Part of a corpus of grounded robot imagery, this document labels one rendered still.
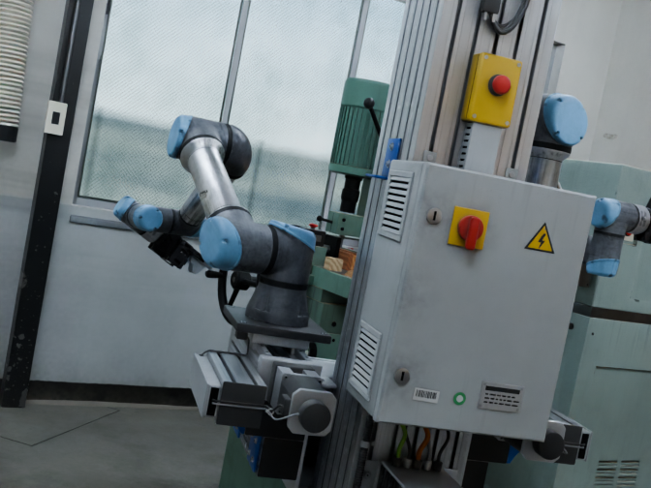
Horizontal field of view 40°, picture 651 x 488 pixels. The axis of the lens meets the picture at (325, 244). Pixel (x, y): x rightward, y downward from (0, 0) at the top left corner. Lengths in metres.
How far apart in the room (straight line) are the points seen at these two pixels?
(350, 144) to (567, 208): 1.30
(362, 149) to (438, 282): 1.32
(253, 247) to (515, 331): 0.65
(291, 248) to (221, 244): 0.17
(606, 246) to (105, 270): 2.34
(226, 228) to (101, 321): 2.09
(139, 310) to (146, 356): 0.22
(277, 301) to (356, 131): 0.95
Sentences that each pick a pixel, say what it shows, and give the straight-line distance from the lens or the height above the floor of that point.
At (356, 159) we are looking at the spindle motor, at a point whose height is 1.25.
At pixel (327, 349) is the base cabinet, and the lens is 2.73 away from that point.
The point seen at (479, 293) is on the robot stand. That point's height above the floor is 1.02.
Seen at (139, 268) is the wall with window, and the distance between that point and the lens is 4.00.
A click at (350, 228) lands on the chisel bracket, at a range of 2.90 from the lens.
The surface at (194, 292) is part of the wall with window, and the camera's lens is 4.11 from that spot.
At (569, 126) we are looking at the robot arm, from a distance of 2.10.
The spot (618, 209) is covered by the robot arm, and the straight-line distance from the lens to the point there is 2.29.
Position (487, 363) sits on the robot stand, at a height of 0.90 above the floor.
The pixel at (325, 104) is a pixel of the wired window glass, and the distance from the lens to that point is 4.37.
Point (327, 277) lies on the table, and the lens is 2.67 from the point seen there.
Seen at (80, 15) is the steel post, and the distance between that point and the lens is 3.80.
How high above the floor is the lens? 1.17
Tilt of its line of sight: 4 degrees down
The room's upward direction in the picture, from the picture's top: 11 degrees clockwise
